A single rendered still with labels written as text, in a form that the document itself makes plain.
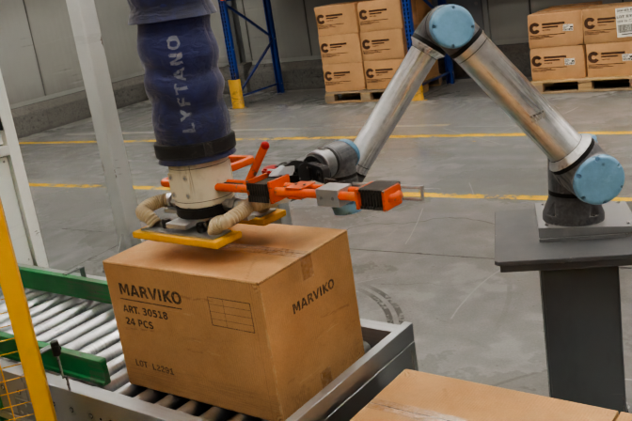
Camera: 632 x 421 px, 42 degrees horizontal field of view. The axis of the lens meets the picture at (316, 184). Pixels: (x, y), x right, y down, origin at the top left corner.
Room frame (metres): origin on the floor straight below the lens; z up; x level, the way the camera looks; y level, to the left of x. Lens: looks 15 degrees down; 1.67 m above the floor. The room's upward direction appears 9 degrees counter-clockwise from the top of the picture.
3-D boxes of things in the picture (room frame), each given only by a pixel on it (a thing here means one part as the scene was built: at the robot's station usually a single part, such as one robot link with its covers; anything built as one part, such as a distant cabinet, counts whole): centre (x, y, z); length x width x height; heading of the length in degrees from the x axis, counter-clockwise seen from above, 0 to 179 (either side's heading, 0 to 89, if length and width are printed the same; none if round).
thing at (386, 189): (1.85, -0.14, 1.13); 0.08 x 0.07 x 0.05; 50
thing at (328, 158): (2.25, -0.02, 1.14); 0.09 x 0.05 x 0.10; 51
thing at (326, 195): (1.95, -0.04, 1.13); 0.07 x 0.07 x 0.04; 50
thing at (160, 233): (2.17, 0.38, 1.03); 0.34 x 0.10 x 0.05; 50
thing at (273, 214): (2.31, 0.26, 1.03); 0.34 x 0.10 x 0.05; 50
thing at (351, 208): (2.33, -0.08, 1.02); 0.12 x 0.09 x 0.12; 179
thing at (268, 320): (2.24, 0.29, 0.75); 0.60 x 0.40 x 0.40; 52
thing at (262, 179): (2.08, 0.12, 1.14); 0.10 x 0.08 x 0.06; 140
